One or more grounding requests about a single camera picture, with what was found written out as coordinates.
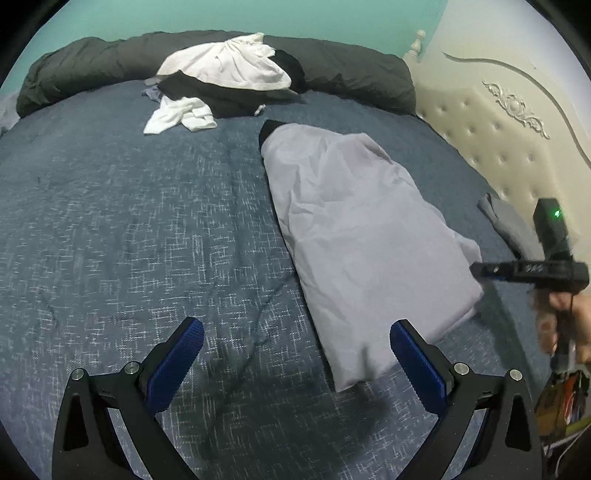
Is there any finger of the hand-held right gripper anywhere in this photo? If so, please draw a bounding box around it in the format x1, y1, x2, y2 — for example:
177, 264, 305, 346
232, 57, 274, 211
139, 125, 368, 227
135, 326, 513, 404
469, 261, 509, 282

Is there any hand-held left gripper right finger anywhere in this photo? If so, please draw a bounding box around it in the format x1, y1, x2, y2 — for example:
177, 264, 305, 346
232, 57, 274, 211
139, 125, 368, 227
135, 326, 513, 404
389, 319, 542, 480

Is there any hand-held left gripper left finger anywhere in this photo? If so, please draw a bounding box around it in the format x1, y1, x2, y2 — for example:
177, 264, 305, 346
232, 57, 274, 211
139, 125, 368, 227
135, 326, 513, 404
52, 316, 205, 480

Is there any grey jacket with black cuffs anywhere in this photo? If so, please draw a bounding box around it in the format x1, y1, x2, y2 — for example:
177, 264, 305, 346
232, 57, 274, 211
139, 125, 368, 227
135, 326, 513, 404
257, 119, 484, 393

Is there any person's right hand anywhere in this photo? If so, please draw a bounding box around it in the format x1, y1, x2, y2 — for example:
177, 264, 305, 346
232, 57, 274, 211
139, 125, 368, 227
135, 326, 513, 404
533, 288, 591, 365

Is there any grey folded cloth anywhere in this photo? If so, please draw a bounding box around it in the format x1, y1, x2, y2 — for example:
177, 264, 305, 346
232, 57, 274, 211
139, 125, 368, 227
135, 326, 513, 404
478, 193, 544, 260

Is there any orange and black clutter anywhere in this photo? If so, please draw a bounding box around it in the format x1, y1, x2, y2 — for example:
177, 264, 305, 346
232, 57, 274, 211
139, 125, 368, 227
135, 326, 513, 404
534, 368, 591, 444

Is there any cream tufted headboard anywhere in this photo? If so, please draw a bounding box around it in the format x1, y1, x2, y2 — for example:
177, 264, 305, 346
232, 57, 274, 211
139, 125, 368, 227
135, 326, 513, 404
413, 28, 591, 266

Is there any cream bedpost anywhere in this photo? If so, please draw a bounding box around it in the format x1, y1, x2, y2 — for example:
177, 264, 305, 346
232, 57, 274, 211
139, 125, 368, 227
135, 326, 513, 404
403, 30, 427, 63

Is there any white knit top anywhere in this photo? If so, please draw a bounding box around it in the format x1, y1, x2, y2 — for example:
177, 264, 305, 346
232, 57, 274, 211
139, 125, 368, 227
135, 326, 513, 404
143, 97, 218, 136

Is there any black garment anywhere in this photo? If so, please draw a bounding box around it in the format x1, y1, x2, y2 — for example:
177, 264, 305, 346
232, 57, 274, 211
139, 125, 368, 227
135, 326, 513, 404
158, 50, 306, 119

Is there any light grey bed sheet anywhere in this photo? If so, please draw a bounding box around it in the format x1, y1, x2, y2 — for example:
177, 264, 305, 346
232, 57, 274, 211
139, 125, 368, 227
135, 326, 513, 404
0, 91, 20, 136

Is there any dark grey rolled duvet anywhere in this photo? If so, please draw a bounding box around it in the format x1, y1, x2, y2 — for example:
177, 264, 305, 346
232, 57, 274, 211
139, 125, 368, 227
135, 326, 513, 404
16, 30, 417, 117

